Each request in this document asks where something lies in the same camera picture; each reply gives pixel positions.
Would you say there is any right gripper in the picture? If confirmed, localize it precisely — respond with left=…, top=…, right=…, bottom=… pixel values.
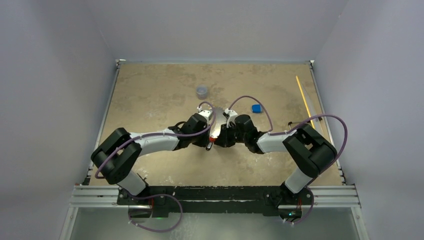
left=214, top=122, right=248, bottom=147

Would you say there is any black key tag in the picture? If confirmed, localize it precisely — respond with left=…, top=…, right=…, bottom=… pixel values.
left=205, top=142, right=214, bottom=151

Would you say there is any metal key organizer plate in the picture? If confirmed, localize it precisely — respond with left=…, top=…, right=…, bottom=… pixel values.
left=209, top=107, right=227, bottom=141

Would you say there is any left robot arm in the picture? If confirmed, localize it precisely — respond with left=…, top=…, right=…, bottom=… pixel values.
left=90, top=110, right=213, bottom=205

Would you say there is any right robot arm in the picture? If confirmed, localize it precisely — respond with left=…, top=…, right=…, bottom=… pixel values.
left=214, top=114, right=338, bottom=204

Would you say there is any blue eraser block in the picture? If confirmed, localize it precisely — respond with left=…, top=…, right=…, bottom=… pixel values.
left=251, top=104, right=263, bottom=114

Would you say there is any small grey cup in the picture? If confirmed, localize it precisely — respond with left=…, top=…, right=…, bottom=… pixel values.
left=195, top=85, right=209, bottom=100

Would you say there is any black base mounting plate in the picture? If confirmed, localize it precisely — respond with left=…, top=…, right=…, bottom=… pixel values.
left=117, top=185, right=314, bottom=219

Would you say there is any yellow wooden stick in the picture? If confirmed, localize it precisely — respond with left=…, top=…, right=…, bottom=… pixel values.
left=295, top=75, right=312, bottom=118

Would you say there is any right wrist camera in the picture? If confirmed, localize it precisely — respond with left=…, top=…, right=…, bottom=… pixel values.
left=224, top=108, right=238, bottom=128

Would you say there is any black wire stand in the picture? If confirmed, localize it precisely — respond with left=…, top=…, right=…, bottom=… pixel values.
left=287, top=117, right=323, bottom=131

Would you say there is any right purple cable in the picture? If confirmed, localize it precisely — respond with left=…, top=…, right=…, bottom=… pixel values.
left=227, top=95, right=349, bottom=225

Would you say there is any aluminium frame rail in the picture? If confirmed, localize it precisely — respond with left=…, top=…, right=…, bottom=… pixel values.
left=69, top=185, right=361, bottom=208

